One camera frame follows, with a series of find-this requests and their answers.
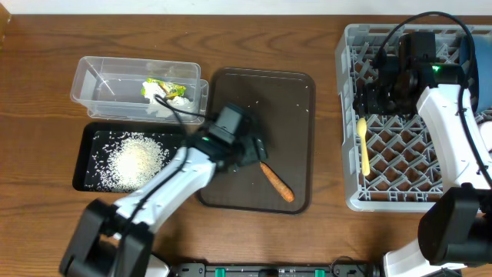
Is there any cream plastic spoon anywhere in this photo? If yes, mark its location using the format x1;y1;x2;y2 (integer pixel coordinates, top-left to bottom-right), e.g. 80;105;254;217
356;117;371;176

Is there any yellow green snack wrapper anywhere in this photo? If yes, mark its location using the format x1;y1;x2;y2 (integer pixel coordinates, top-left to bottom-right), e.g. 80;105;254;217
141;78;187;98

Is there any dark blue plate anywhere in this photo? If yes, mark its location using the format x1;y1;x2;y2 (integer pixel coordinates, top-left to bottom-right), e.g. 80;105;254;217
469;35;492;113

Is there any white tissue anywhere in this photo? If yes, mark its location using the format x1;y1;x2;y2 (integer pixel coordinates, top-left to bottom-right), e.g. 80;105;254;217
141;79;191;118

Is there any pink cup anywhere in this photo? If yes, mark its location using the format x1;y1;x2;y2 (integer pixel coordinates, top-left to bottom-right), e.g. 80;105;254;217
478;121;492;152

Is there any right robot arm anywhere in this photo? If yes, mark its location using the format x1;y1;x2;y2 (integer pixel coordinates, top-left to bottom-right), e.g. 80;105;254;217
354;53;491;276

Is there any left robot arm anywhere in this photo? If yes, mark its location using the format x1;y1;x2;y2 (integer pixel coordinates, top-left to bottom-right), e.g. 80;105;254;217
58;110;267;277

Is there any grey dishwasher rack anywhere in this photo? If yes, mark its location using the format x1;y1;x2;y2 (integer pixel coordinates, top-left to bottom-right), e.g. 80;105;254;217
334;23;492;213

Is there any dark brown serving tray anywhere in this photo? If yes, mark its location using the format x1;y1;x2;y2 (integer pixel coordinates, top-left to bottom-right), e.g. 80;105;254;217
197;68;315;215

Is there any orange carrot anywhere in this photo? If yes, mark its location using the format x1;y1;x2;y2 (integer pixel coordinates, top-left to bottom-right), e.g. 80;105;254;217
260;162;295;202

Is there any clear plastic bin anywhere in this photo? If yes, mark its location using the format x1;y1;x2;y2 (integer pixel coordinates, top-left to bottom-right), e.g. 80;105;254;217
71;56;208;125

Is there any spilled white rice pile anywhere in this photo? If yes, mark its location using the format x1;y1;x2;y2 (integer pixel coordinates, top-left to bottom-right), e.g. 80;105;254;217
83;131;176;192

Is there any black tray bin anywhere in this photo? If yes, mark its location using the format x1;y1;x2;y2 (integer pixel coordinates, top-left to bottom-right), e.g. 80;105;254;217
72;122;183;192

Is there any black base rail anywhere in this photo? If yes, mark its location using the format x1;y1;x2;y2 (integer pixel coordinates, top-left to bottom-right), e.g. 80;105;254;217
169;259;384;277

